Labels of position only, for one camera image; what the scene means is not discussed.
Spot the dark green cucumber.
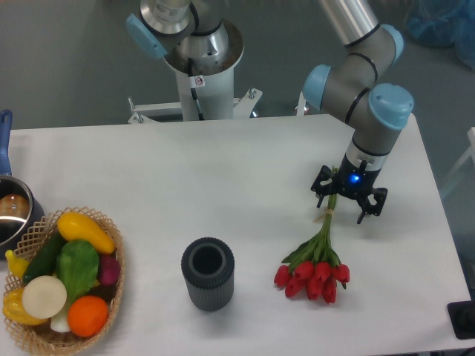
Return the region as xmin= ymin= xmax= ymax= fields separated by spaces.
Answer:
xmin=22 ymin=231 xmax=66 ymax=285

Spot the yellow bell pepper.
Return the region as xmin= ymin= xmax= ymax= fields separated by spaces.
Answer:
xmin=3 ymin=288 xmax=48 ymax=326

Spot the red tulip bouquet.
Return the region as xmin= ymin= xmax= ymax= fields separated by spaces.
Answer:
xmin=273 ymin=194 xmax=350 ymax=304

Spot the blue plastic bag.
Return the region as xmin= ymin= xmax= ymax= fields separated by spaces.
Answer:
xmin=404 ymin=1 xmax=474 ymax=70

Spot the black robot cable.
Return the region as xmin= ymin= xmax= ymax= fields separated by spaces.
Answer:
xmin=187 ymin=57 xmax=205 ymax=121

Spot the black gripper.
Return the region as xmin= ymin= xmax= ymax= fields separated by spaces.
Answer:
xmin=311 ymin=155 xmax=388 ymax=224

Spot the dark grey ribbed vase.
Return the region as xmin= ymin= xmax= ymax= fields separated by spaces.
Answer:
xmin=180 ymin=237 xmax=235 ymax=312

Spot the blue handled saucepan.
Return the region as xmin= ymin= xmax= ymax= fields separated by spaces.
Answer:
xmin=1 ymin=109 xmax=44 ymax=261

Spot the orange fruit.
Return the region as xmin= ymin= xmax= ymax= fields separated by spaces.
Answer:
xmin=68 ymin=295 xmax=108 ymax=337

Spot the white round onion slice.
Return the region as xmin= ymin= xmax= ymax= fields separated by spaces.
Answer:
xmin=22 ymin=275 xmax=67 ymax=319

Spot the green lettuce leaf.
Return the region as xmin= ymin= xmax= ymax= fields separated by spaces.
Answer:
xmin=56 ymin=240 xmax=99 ymax=308

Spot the purple red onion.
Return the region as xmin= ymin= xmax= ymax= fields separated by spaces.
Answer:
xmin=97 ymin=255 xmax=121 ymax=286

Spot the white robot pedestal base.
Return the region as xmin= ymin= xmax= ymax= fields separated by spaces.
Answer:
xmin=128 ymin=67 xmax=263 ymax=124

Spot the black device at edge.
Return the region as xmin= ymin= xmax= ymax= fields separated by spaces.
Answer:
xmin=447 ymin=300 xmax=474 ymax=340

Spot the yellow squash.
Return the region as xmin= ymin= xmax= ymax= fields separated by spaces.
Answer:
xmin=56 ymin=211 xmax=116 ymax=254

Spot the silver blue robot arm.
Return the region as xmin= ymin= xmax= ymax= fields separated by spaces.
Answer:
xmin=125 ymin=1 xmax=413 ymax=216

